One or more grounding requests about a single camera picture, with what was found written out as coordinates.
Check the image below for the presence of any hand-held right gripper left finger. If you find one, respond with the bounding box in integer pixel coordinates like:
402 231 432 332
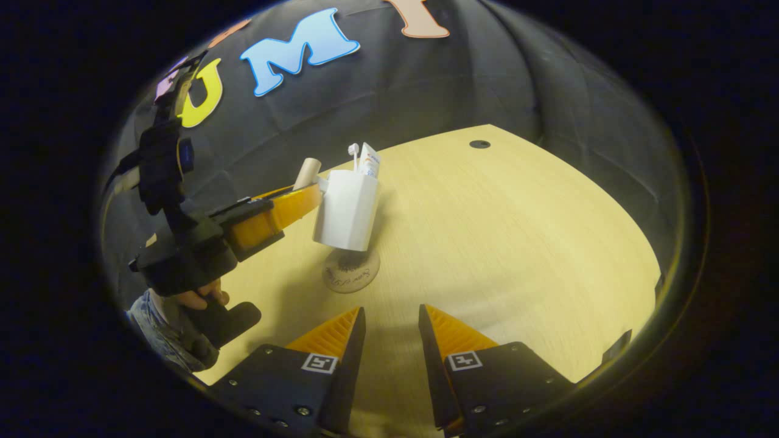
207 306 367 436

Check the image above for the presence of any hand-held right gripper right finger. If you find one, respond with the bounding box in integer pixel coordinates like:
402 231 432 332
418 304 576 436

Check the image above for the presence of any white cup with wooden handle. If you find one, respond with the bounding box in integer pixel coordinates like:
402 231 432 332
292 158 382 252

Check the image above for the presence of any round wooden coaster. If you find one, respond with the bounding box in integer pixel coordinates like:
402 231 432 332
322 246 381 294

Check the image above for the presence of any white toothpaste tube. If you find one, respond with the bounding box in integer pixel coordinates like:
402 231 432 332
359 142 382 179

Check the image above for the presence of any black backdrop cloth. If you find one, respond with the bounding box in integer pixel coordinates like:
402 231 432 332
100 0 682 293

